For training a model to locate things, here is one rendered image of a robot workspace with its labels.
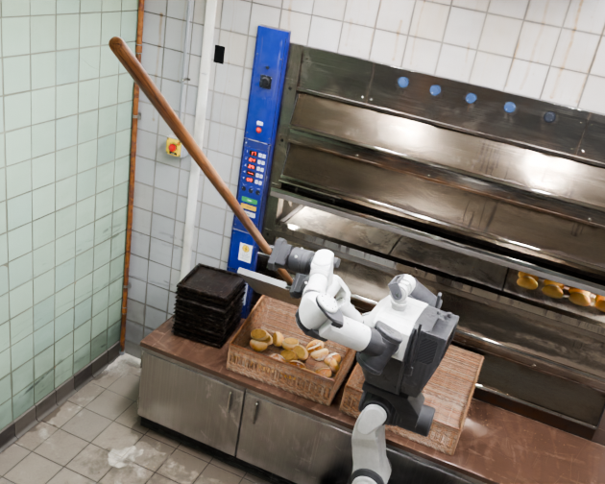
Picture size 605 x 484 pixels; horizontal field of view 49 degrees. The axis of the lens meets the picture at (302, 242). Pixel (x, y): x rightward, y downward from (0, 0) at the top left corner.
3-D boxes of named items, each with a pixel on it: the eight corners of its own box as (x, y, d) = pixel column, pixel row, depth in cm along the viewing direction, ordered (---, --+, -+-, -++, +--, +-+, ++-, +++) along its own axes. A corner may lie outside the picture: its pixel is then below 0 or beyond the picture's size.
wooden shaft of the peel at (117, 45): (117, 49, 122) (124, 36, 123) (104, 45, 123) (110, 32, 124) (292, 286, 282) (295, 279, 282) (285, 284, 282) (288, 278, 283)
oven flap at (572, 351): (268, 268, 358) (278, 232, 356) (615, 384, 308) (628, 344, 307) (265, 268, 354) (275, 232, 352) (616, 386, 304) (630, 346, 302)
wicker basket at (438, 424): (367, 361, 354) (377, 317, 342) (471, 399, 337) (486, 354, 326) (336, 411, 312) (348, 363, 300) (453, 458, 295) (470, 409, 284)
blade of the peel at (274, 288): (351, 310, 283) (353, 304, 283) (236, 272, 298) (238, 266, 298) (359, 327, 316) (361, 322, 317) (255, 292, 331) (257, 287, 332)
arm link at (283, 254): (276, 232, 238) (305, 240, 234) (284, 242, 247) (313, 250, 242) (263, 264, 235) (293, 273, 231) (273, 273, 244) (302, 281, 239)
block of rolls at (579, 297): (524, 245, 378) (527, 235, 376) (612, 270, 365) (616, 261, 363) (515, 286, 326) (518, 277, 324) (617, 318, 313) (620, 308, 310)
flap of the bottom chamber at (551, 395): (261, 309, 369) (272, 275, 367) (595, 428, 319) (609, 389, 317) (258, 309, 364) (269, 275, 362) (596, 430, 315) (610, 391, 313)
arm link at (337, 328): (297, 339, 208) (350, 359, 219) (323, 315, 201) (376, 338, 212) (293, 311, 216) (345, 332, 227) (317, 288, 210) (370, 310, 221)
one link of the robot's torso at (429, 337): (444, 375, 261) (467, 298, 247) (421, 423, 232) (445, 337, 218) (374, 349, 271) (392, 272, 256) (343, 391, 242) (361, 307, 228)
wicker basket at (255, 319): (262, 325, 370) (269, 281, 358) (357, 357, 355) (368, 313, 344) (223, 369, 327) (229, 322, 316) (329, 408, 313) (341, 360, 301)
